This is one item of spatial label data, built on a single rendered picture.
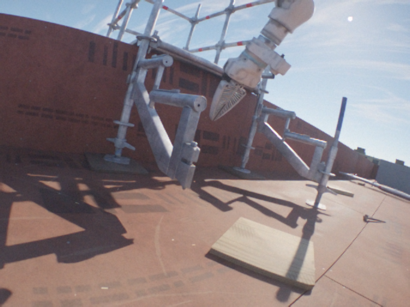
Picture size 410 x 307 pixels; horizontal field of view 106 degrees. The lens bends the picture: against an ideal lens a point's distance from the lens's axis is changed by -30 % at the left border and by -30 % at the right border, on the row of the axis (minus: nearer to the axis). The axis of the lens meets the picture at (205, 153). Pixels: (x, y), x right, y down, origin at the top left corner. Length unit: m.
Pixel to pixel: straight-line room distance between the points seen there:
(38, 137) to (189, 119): 0.92
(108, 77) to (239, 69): 0.95
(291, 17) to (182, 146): 0.47
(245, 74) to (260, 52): 0.07
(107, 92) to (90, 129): 0.23
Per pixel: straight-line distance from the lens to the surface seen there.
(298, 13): 0.55
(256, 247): 0.69
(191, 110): 0.67
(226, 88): 0.56
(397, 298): 0.84
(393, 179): 6.28
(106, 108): 1.35
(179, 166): 0.68
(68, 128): 1.33
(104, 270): 0.50
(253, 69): 0.54
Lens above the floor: 0.34
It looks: 8 degrees down
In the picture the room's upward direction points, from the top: 14 degrees clockwise
